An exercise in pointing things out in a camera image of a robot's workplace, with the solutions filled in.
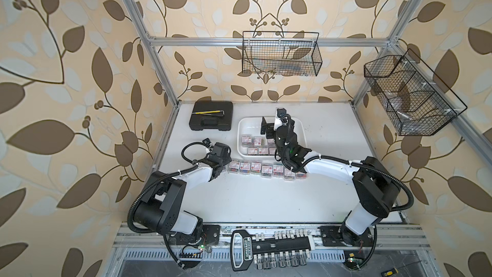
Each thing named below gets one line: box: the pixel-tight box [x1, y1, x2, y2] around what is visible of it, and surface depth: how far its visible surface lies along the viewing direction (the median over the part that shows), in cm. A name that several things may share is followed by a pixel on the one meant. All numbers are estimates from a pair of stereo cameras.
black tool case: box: [188, 100, 234, 131], surface depth 109 cm
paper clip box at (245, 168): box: [239, 160, 251, 176], surface depth 93 cm
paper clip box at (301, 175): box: [295, 171, 307, 180], surface depth 91 cm
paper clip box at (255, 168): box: [250, 160, 262, 176], surface depth 93 cm
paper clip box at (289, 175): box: [283, 167, 296, 181], surface depth 91 cm
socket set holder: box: [229, 228, 316, 272], surface depth 72 cm
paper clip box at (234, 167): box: [227, 160, 241, 174], surface depth 93 cm
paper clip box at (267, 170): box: [261, 162, 274, 179], surface depth 92 cm
